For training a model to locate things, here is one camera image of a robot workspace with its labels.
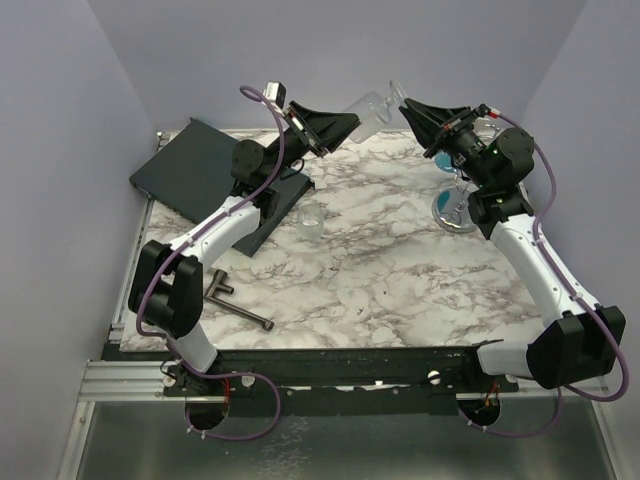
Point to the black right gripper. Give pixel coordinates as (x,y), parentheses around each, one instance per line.
(433,129)

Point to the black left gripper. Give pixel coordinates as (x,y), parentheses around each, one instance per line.
(331,126)

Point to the clear ribbed wine glass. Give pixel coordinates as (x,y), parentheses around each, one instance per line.
(310,221)

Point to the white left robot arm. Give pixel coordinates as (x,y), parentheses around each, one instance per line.
(167,290)

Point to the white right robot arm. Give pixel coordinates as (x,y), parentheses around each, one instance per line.
(581,336)

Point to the blue wine glass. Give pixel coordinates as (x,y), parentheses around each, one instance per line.
(451,200)

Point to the chrome wine glass rack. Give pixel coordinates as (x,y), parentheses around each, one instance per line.
(459,224)

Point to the dark grey flat box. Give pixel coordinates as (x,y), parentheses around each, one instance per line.
(192,176)

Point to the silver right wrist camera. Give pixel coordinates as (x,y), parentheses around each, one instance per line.
(484,125)

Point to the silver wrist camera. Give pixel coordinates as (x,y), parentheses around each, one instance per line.
(484,125)
(275,93)

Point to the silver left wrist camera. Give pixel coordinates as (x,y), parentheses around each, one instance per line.
(275,93)

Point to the dark metal T-handle tool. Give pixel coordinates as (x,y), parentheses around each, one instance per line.
(218,285)

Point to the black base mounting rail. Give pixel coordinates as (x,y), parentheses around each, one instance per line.
(349,382)

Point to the aluminium extrusion frame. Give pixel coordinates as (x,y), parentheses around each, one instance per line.
(112,381)

